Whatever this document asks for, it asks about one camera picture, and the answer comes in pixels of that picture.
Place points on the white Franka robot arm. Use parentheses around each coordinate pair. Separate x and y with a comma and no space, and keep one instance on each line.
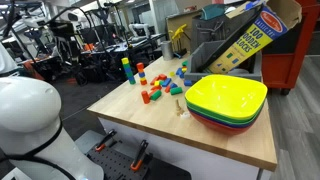
(30,110)

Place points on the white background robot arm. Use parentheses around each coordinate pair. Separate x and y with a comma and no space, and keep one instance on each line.
(140,27)

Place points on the long red rectangular block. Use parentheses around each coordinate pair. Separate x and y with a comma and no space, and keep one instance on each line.
(152,90)

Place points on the short green cylinder block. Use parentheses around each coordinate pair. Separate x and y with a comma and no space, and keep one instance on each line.
(161,82)

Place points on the small yellow cube block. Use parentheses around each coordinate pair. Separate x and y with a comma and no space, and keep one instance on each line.
(172,74)
(156,83)

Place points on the long blue rectangular block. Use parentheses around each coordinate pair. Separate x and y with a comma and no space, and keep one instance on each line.
(166,82)

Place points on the red cylinder block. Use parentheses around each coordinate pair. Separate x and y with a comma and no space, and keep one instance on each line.
(145,97)

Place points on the red cube block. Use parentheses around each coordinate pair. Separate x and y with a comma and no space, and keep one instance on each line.
(143,82)
(140,66)

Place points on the yellow flat block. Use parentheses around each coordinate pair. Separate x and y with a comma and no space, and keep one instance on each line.
(143,78)

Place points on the orange flat block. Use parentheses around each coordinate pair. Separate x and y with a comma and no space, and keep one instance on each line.
(141,70)

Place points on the green cube block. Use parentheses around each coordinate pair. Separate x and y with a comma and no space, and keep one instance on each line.
(132,82)
(126,66)
(129,74)

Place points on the large yellow cube block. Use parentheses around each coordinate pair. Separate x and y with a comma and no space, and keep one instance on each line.
(125,60)

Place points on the plain wooden peg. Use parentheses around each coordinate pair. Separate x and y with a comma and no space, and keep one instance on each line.
(179,109)

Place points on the small white plastic piece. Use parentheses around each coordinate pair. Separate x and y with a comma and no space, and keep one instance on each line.
(185,115)

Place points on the metal cylinder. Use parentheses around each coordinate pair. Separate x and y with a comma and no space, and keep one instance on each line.
(167,50)

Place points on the gray plastic bin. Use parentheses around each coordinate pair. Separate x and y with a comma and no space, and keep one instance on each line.
(196,60)

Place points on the yellow plastic bowl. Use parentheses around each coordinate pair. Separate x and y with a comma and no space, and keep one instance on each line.
(226,95)

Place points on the black orange spring clamp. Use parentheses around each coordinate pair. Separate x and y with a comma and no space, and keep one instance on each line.
(140,155)
(106,138)

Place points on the black background workbench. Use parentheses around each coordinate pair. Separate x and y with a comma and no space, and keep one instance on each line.
(100,52)

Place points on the brown cardboard box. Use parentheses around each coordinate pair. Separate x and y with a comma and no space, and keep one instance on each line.
(173,20)

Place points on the green plastic bowl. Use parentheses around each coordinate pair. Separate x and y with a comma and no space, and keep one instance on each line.
(233,121)

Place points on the dark gray crate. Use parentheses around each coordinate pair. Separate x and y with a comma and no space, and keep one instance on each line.
(213,30)

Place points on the red plastic bowl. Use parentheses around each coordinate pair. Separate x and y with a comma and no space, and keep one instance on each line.
(230,130)

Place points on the blue plastic bowl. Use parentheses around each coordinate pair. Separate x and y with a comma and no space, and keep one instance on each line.
(233,125)

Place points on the orange background item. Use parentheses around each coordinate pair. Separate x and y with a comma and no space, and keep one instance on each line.
(89,47)

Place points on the black perforated plate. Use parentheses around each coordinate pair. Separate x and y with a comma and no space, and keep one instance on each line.
(113,163)

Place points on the teal item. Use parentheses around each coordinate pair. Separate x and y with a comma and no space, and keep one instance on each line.
(212,11)

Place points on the wooden blocks cardboard box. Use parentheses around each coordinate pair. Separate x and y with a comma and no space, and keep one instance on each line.
(253,40)

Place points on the red tool cart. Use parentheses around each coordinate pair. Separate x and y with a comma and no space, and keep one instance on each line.
(300,50)

